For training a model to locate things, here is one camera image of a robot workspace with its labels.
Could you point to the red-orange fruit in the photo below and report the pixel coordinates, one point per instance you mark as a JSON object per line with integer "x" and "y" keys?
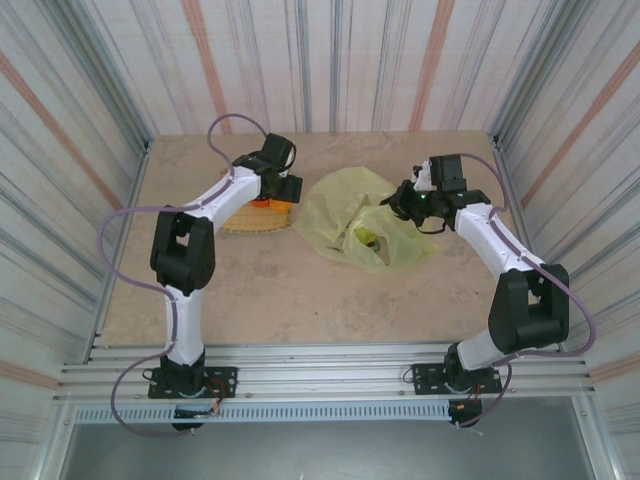
{"x": 260, "y": 203}

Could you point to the yellow avocado print plastic bag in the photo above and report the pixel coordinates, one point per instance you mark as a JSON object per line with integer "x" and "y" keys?
{"x": 325, "y": 200}

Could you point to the green fruit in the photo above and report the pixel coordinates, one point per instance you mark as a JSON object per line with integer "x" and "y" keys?
{"x": 362, "y": 234}

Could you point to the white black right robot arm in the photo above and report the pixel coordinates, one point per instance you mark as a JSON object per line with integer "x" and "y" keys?
{"x": 500, "y": 245}

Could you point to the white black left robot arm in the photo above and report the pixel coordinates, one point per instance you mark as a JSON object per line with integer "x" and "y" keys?
{"x": 182, "y": 320}

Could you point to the woven straw mat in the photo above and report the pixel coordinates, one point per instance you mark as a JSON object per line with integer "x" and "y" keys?
{"x": 250, "y": 222}

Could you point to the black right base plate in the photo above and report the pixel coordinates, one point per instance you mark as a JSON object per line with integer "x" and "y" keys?
{"x": 425, "y": 377}

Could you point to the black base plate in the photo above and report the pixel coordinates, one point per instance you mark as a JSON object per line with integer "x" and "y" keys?
{"x": 225, "y": 377}
{"x": 425, "y": 377}

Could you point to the aluminium mounting rail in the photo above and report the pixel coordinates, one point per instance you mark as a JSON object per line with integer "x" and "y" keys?
{"x": 320, "y": 370}

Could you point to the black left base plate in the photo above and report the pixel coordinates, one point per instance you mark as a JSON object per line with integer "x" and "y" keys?
{"x": 225, "y": 377}

